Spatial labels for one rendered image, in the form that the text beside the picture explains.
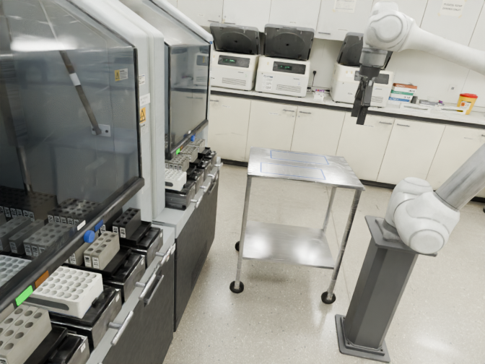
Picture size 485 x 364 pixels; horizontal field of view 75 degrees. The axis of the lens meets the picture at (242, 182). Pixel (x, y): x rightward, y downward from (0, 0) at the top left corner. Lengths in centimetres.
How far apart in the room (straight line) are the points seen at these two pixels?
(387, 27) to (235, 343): 156
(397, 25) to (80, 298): 113
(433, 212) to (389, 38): 62
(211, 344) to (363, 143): 270
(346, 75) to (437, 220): 252
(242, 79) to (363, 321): 264
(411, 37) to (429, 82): 328
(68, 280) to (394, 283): 136
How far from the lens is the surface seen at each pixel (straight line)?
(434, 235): 131
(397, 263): 165
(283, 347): 190
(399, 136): 384
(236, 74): 361
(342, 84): 361
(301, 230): 226
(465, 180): 134
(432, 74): 448
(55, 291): 93
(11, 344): 83
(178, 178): 144
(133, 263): 103
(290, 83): 358
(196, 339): 187
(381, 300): 178
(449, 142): 404
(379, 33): 115
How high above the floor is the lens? 146
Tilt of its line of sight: 25 degrees down
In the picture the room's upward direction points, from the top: 6 degrees clockwise
